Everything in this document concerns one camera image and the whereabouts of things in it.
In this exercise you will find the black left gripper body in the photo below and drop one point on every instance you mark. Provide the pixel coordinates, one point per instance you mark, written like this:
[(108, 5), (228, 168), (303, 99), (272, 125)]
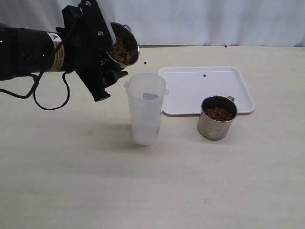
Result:
[(82, 56)]

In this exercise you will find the right steel cup with pellets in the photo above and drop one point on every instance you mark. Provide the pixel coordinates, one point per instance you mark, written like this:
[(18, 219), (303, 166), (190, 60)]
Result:
[(216, 117)]

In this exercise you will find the white plastic tray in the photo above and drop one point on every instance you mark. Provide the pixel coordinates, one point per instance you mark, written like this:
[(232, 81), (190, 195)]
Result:
[(188, 88)]

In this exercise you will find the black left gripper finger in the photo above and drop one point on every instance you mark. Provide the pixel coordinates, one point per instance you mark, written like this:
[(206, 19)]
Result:
[(112, 71), (100, 29)]

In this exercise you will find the translucent plastic container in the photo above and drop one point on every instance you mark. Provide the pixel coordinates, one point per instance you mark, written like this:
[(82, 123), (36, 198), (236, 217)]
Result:
[(145, 93)]

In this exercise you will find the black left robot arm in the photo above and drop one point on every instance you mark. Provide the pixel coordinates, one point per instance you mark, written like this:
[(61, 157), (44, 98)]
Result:
[(26, 51)]

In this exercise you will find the white backdrop curtain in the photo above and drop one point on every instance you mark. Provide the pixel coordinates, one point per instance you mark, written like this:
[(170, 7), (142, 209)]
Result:
[(211, 22)]

